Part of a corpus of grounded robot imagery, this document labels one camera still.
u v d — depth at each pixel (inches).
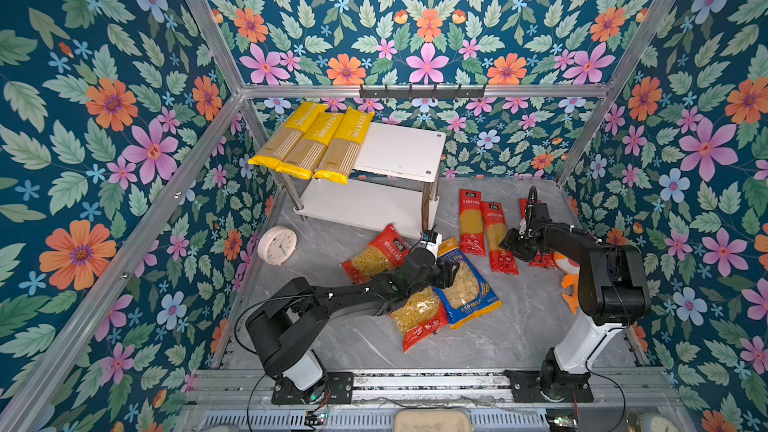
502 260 37.3
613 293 19.6
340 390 28.8
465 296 33.8
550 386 26.6
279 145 30.9
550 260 37.4
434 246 29.5
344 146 30.9
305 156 29.7
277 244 36.0
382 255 36.4
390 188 43.4
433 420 26.2
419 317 32.3
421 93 36.4
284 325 18.0
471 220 41.1
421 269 25.1
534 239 29.2
